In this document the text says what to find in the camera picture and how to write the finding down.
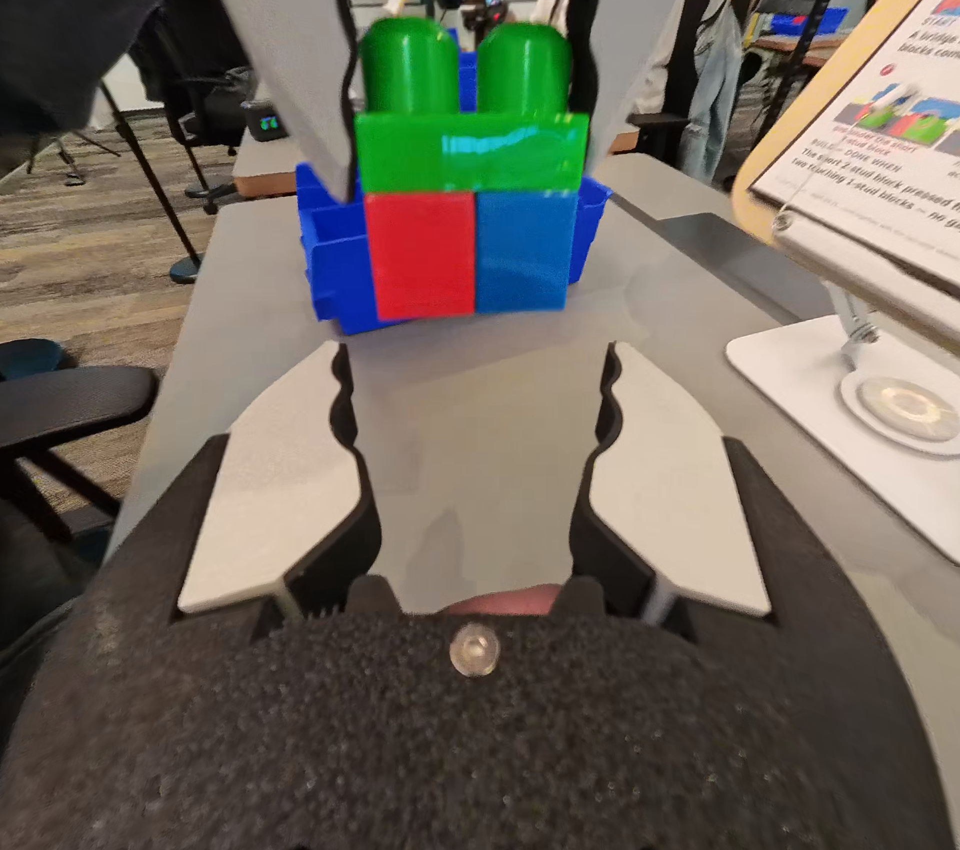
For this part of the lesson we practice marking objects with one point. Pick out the blue plastic bin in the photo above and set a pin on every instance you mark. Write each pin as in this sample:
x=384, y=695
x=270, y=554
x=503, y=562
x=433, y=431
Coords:
x=337, y=250
x=787, y=24

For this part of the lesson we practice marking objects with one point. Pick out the person's right hand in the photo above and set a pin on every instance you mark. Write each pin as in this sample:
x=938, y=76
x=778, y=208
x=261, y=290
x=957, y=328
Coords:
x=510, y=601

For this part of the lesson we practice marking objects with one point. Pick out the white wooden document stand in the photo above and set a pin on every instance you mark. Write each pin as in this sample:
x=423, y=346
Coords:
x=787, y=370

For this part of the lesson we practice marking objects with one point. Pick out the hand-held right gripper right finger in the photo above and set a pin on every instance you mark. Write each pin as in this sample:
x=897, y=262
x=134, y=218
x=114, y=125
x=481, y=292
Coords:
x=667, y=490

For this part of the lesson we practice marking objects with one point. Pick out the black device green lights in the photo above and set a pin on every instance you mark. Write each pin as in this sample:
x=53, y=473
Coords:
x=266, y=124

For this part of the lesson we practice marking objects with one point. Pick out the black mesh chair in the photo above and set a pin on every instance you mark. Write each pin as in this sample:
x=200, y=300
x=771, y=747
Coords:
x=75, y=400

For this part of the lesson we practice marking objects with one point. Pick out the red one-stud block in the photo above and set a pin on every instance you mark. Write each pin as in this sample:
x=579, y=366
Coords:
x=420, y=258

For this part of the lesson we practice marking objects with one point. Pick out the printed instruction sheet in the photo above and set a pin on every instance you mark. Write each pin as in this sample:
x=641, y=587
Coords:
x=862, y=175

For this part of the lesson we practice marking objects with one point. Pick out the denim jacket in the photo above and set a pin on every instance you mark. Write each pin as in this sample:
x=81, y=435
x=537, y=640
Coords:
x=716, y=78

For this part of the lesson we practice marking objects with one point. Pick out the black office chair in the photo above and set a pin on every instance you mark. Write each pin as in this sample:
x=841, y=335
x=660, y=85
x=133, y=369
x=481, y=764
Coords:
x=210, y=108

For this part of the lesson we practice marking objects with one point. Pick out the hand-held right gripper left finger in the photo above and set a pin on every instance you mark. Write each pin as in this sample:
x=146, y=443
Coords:
x=277, y=490

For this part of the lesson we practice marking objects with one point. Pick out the black round base stand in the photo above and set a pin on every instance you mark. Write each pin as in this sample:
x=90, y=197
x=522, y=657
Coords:
x=185, y=269

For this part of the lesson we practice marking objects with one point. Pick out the green toy block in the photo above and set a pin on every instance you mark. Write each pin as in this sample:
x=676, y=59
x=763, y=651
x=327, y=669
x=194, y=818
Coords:
x=472, y=153

